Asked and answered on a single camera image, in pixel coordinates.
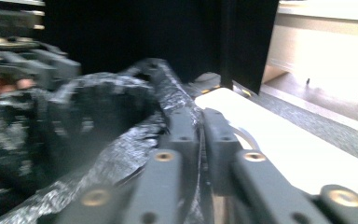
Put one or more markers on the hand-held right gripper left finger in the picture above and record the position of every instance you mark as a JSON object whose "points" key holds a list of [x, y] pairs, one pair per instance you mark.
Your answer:
{"points": [[183, 127]]}

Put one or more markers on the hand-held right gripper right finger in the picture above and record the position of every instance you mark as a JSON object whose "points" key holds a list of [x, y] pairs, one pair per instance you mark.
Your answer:
{"points": [[220, 155]]}

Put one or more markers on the black plastic garbage bag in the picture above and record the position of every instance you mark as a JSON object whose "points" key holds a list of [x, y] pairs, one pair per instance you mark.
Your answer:
{"points": [[121, 93]]}

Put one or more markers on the black floor stand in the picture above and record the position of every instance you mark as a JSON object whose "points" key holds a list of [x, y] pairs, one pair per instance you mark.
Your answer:
{"points": [[227, 62]]}

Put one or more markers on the black curtain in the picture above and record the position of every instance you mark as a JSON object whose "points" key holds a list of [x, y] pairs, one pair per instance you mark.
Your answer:
{"points": [[136, 31]]}

